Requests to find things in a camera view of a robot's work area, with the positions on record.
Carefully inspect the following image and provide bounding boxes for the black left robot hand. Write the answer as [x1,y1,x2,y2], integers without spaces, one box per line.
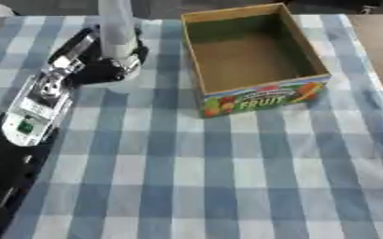
[46,25,151,87]

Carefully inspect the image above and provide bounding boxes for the open cardboard box green inside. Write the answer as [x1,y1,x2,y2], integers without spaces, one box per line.
[178,2,334,120]

